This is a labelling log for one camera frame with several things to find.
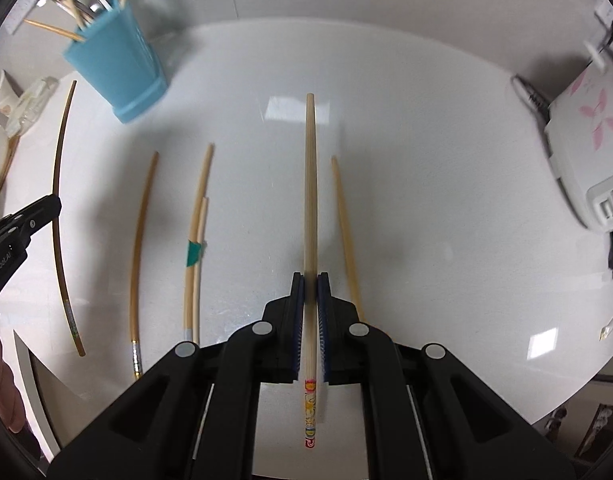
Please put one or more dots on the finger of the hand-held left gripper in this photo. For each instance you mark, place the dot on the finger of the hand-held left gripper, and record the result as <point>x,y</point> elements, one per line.
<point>36,220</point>

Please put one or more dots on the wooden chopstick blue patterned end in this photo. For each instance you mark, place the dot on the wooden chopstick blue patterned end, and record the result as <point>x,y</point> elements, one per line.
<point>345,230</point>

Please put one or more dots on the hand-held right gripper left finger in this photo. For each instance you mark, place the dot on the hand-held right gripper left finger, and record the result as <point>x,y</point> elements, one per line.
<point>299,320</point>

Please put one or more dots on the plain wooden chopstick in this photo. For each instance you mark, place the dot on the plain wooden chopstick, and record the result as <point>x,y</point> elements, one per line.
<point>51,29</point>

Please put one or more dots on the person's left hand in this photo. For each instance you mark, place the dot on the person's left hand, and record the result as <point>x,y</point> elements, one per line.
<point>1,385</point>

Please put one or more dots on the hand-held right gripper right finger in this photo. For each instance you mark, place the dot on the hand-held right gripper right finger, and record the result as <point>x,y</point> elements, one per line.
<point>324,320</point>

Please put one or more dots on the white wall socket with plug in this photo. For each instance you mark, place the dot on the white wall socket with plug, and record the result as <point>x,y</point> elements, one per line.
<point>603,12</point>

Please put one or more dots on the wooden coaster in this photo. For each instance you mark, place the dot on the wooden coaster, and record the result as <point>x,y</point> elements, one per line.
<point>14,150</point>

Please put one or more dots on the plastic food container green lid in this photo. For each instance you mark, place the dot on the plastic food container green lid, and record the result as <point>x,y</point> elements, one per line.
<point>34,102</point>

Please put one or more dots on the wooden chopstick red yellow print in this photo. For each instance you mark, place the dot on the wooden chopstick red yellow print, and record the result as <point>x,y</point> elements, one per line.
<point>310,185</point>

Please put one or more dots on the dark curved wooden chopstick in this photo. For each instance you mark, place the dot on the dark curved wooden chopstick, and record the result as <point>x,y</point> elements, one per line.
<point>60,280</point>

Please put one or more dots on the white rice cooker pink flower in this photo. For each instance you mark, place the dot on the white rice cooker pink flower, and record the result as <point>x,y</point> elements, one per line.
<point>586,125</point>

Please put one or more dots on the wooden chopstick green tape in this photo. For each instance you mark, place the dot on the wooden chopstick green tape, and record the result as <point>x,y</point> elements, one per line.
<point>195,255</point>

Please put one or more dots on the paper cup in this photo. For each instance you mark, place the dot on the paper cup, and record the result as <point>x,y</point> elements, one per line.
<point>4,92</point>

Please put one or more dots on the blue plastic utensil holder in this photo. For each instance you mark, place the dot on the blue plastic utensil holder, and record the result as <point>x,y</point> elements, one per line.
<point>116,60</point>

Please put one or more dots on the pale chopstick colourful print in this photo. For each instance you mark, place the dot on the pale chopstick colourful print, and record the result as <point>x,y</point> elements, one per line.
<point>199,290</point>

